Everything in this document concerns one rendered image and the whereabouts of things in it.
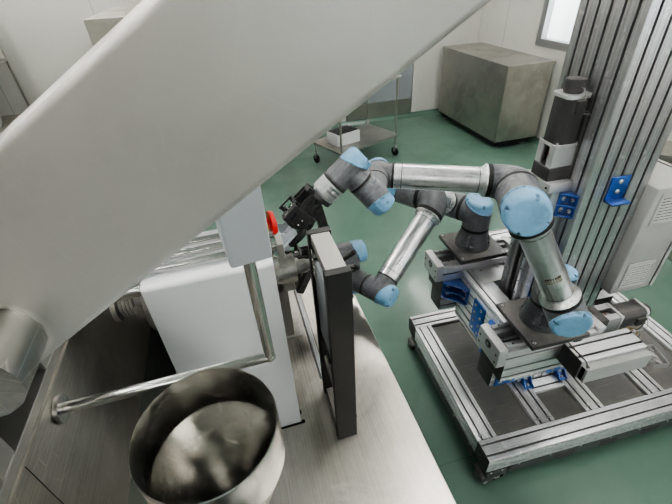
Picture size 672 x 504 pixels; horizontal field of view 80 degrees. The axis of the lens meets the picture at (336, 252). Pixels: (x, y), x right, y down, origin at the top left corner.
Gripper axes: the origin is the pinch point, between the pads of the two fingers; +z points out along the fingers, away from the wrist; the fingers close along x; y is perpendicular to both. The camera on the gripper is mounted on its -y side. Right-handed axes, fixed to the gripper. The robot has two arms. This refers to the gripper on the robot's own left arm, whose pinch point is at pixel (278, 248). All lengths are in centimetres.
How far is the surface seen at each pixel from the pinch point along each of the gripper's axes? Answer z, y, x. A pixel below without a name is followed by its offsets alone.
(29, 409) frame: 14, 42, 57
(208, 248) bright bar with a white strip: -2.6, 26.9, 27.8
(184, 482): 3, 27, 70
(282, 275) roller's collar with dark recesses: -5.7, 10.1, 27.2
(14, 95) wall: 200, 121, -451
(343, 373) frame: -0.4, -9.5, 42.1
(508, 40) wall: -253, -243, -384
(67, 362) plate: 16, 39, 47
